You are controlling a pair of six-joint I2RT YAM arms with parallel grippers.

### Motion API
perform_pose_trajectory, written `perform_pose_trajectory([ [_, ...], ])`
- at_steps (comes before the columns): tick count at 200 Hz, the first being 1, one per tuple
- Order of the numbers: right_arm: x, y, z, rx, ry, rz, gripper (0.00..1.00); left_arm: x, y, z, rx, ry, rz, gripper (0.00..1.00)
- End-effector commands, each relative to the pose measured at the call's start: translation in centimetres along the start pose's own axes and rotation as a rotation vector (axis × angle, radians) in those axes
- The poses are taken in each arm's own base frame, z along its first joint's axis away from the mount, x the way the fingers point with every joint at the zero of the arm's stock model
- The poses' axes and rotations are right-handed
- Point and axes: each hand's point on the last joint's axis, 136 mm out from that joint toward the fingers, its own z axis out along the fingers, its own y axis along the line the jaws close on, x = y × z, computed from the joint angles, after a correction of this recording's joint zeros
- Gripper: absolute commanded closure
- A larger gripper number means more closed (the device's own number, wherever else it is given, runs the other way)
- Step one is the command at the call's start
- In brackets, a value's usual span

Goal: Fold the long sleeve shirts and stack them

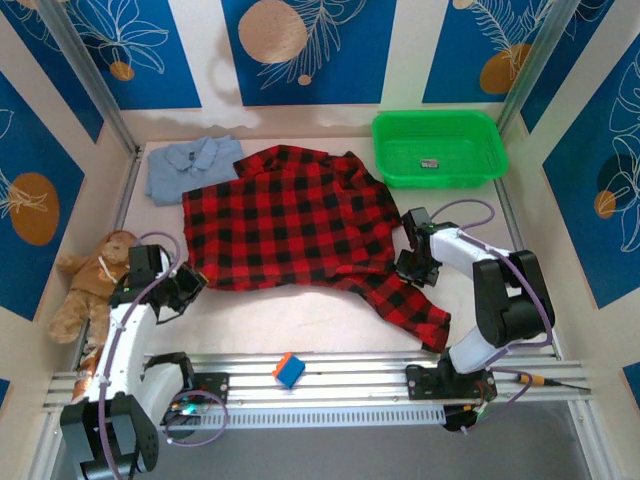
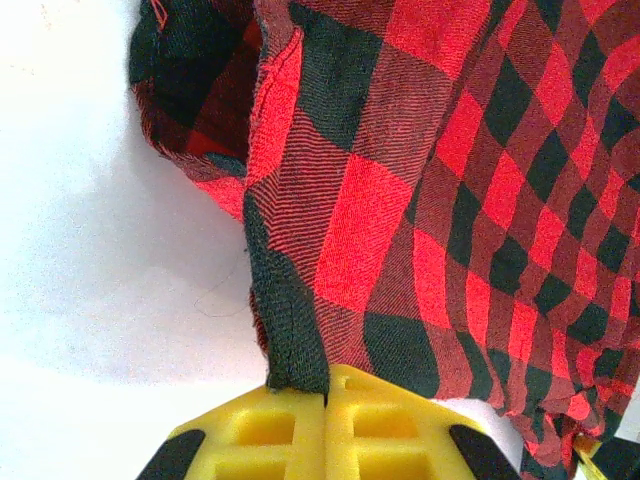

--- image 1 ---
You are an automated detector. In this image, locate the copper coloured can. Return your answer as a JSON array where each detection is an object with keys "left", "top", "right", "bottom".
[{"left": 72, "top": 344, "right": 102, "bottom": 402}]

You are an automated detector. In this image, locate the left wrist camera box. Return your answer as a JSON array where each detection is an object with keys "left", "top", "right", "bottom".
[{"left": 155, "top": 247, "right": 174, "bottom": 281}]

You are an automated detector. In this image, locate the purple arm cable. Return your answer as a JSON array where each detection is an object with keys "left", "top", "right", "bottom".
[
  {"left": 97, "top": 230, "right": 230, "bottom": 480},
  {"left": 429, "top": 198, "right": 556, "bottom": 434}
]

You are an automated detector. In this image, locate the aluminium mounting rail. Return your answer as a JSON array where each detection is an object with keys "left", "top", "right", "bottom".
[{"left": 42, "top": 351, "right": 594, "bottom": 412}]

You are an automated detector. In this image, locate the brown teddy bear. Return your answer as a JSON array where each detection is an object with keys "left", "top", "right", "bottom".
[{"left": 48, "top": 229, "right": 139, "bottom": 345}]

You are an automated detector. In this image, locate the orange handled screwdriver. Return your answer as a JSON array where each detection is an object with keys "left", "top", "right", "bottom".
[{"left": 517, "top": 372, "right": 592, "bottom": 393}]

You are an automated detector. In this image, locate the aluminium frame post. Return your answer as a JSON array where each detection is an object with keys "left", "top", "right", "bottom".
[
  {"left": 497, "top": 0, "right": 584, "bottom": 132},
  {"left": 37, "top": 0, "right": 142, "bottom": 157}
]

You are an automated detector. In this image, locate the light blue folded shirt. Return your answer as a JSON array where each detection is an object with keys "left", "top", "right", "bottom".
[{"left": 144, "top": 134, "right": 245, "bottom": 207}]

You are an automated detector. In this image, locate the green plastic basket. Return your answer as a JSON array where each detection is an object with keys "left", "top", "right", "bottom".
[{"left": 371, "top": 109, "right": 510, "bottom": 190}]

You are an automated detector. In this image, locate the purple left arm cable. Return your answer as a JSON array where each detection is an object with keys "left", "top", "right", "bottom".
[{"left": 97, "top": 230, "right": 230, "bottom": 480}]

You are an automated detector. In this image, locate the blue orange block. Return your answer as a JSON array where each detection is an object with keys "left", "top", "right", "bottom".
[{"left": 272, "top": 352, "right": 306, "bottom": 390}]

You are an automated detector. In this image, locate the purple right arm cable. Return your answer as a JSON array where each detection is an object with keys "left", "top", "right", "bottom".
[{"left": 429, "top": 198, "right": 556, "bottom": 434}]

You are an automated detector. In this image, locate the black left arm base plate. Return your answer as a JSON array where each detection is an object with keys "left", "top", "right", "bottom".
[{"left": 172, "top": 372, "right": 230, "bottom": 405}]

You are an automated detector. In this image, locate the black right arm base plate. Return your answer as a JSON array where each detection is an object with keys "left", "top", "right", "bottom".
[{"left": 405, "top": 363, "right": 499, "bottom": 401}]

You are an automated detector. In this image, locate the white slotted cable duct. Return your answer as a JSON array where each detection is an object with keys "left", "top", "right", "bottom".
[{"left": 159, "top": 405, "right": 446, "bottom": 431}]

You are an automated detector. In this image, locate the red black plaid shirt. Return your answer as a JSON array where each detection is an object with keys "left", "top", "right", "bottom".
[{"left": 180, "top": 144, "right": 452, "bottom": 354}]

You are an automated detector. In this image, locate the black controller board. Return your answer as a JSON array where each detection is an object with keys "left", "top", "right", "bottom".
[
  {"left": 443, "top": 403, "right": 490, "bottom": 435},
  {"left": 167, "top": 399, "right": 206, "bottom": 429}
]

